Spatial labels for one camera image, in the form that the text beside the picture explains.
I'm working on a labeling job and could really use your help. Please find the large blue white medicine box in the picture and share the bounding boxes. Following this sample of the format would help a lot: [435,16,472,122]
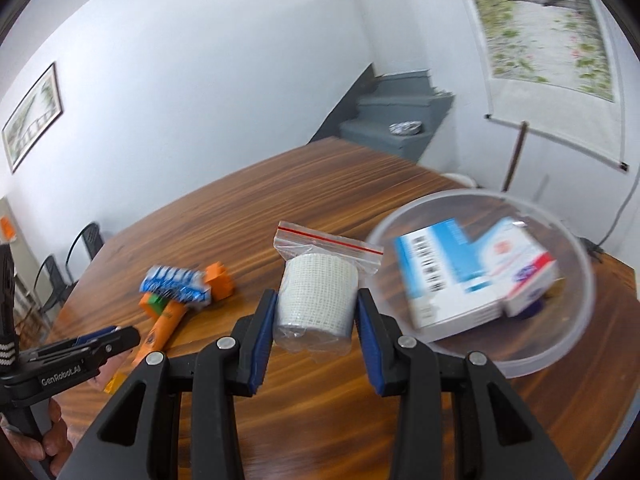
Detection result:
[394,217,506,343]

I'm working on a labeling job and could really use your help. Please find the brown wooden stick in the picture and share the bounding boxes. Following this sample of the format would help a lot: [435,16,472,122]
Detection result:
[501,121,531,193]

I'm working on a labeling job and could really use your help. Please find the small white medicine box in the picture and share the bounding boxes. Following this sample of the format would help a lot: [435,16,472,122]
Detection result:
[472,216,560,318]

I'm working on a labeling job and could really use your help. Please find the orange tube with black cap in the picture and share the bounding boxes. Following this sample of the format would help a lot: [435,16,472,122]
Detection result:
[131,292,188,368]

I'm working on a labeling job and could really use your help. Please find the black metal chair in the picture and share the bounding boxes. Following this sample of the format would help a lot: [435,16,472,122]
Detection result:
[32,255,76,311]
[65,221,106,261]

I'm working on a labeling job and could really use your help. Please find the clear plastic container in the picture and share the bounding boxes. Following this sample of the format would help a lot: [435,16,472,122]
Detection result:
[366,189,598,380]

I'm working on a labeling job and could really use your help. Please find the bandage roll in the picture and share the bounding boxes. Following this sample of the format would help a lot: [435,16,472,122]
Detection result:
[272,221,385,356]

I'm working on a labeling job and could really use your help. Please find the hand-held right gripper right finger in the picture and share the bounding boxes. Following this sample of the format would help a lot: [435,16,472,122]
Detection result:
[356,287,573,480]

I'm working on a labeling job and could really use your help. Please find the hanging wall scroll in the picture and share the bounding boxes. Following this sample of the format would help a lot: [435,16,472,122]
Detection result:
[447,0,630,173]

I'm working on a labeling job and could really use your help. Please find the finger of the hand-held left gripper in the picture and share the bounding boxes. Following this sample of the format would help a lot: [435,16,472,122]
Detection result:
[72,326,122,348]
[80,326,142,363]

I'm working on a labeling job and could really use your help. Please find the blue white snack packet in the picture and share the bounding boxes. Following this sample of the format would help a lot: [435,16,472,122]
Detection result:
[139,264,213,308]

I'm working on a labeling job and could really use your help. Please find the framed landscape picture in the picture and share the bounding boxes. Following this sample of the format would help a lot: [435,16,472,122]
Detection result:
[1,62,65,175]

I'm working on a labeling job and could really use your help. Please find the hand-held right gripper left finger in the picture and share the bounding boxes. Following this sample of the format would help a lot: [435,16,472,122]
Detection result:
[72,289,279,480]

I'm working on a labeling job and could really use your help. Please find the grey stairs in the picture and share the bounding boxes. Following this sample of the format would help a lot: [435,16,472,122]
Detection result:
[310,62,456,163]

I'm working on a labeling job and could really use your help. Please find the grey glass-door cabinet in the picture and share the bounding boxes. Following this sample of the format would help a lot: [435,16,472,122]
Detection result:
[0,195,21,248]

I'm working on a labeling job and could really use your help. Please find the small dark blue object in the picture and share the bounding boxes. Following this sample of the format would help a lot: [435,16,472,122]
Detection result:
[517,297,548,321]

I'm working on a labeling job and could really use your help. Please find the person's left hand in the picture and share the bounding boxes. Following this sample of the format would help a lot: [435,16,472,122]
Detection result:
[0,352,128,476]

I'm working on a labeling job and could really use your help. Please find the orange toy block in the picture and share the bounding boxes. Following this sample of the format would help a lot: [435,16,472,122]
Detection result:
[204,261,236,301]

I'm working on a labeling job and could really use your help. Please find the wooden desktop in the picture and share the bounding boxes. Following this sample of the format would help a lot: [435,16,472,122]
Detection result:
[42,136,640,480]

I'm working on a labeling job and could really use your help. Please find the black power cable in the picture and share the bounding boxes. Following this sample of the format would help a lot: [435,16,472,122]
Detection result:
[582,175,636,261]

